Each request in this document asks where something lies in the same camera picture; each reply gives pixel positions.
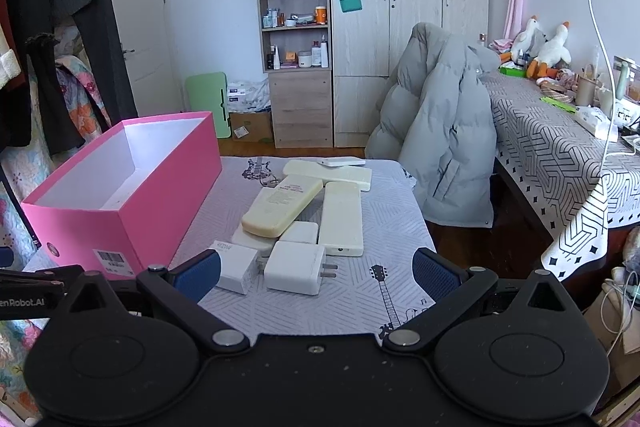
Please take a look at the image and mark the pink cardboard box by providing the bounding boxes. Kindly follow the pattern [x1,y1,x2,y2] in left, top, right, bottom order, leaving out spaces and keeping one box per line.
[22,112,222,280]

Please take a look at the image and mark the white charger with prongs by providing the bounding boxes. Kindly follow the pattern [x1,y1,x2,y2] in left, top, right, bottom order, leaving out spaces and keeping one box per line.
[264,241,337,296]

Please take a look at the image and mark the cream remote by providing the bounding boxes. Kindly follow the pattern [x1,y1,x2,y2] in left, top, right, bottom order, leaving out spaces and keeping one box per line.
[283,159,372,192]
[318,182,363,257]

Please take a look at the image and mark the yellowed remote face down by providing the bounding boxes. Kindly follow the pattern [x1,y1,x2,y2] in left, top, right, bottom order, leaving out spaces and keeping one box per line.
[241,174,323,239]

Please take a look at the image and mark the flat white device underneath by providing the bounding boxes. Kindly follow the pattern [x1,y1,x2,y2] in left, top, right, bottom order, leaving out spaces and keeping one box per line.
[231,225,277,257]

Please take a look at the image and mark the floral quilt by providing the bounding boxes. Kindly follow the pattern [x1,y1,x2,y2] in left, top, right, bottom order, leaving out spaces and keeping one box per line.
[1,55,111,270]

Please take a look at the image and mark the guitar print table cloth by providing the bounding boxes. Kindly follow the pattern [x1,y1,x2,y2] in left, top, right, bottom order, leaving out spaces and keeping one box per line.
[22,155,442,343]

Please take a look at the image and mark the white adapter middle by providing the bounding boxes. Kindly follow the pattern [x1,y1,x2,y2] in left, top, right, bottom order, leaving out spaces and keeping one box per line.
[280,221,319,244]

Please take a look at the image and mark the small white remote rear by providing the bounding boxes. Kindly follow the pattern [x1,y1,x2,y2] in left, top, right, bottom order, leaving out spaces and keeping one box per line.
[318,156,366,168]

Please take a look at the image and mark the grey puffer jacket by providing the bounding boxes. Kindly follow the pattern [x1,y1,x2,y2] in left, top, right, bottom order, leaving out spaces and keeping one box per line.
[364,23,499,228]

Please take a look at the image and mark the cardboard box on floor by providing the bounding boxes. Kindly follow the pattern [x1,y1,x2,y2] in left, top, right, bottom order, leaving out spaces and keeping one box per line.
[230,110,273,143]

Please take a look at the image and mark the green folding table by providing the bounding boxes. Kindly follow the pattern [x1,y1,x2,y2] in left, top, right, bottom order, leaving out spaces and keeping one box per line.
[184,72,231,139]

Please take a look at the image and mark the white tissue packs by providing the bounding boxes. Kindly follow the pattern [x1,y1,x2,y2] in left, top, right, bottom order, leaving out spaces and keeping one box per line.
[227,78,271,114]

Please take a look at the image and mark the white goose plush left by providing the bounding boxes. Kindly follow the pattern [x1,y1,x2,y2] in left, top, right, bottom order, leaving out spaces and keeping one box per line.
[510,15,546,65]

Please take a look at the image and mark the white goose plush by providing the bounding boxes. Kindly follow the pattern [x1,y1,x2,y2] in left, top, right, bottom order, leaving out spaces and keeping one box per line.
[526,20,572,79]
[510,15,546,65]

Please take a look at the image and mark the white goose plush right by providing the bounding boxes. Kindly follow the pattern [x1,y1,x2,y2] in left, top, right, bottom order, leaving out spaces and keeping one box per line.
[526,20,572,79]

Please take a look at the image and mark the light wood wardrobe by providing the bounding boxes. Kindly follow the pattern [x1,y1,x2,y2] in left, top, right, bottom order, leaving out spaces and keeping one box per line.
[331,0,489,147]

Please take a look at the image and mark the orange bottle on shelf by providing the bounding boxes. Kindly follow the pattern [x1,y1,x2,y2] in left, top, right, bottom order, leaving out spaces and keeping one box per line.
[314,6,328,25]

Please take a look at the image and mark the white door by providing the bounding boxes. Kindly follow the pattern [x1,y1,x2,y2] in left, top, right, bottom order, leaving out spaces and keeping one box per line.
[113,0,183,116]

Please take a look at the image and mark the wooden shelf unit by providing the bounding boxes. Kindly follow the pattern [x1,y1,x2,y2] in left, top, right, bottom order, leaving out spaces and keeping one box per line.
[258,0,333,148]

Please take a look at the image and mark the black hanging garment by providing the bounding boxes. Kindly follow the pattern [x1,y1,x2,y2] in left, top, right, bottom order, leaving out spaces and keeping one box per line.
[6,0,85,153]

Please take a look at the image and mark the white cable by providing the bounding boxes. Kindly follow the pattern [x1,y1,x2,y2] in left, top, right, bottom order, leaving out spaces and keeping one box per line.
[570,0,640,228]

